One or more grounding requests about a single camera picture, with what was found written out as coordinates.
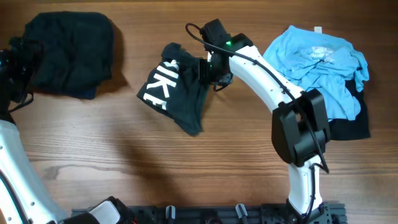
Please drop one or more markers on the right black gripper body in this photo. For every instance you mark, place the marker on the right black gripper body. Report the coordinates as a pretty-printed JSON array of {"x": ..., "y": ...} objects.
[{"x": 209, "y": 74}]

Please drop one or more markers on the dark green t-shirt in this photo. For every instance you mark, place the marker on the dark green t-shirt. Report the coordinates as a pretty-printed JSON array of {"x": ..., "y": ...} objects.
[{"x": 173, "y": 88}]

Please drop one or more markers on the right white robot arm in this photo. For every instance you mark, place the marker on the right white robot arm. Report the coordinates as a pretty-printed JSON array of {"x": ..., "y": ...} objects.
[{"x": 300, "y": 128}]

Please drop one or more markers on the black garment under blue shirt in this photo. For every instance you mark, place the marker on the black garment under blue shirt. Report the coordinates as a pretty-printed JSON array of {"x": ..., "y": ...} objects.
[{"x": 345, "y": 130}]

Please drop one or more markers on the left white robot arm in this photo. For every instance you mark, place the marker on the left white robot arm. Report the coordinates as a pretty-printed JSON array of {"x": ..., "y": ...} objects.
[{"x": 24, "y": 199}]

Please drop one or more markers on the black folded garment left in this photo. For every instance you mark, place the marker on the black folded garment left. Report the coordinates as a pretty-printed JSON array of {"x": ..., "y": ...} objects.
[{"x": 71, "y": 53}]

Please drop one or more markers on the light blue t-shirt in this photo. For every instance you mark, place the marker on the light blue t-shirt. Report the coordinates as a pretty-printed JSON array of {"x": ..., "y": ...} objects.
[{"x": 312, "y": 60}]

